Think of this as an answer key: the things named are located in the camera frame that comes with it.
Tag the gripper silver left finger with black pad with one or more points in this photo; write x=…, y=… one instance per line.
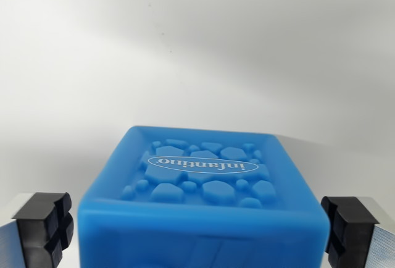
x=34, y=228

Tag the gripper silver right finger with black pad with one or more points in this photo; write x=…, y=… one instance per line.
x=358, y=231

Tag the blue rubber toy cube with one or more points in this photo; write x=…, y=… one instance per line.
x=200, y=218

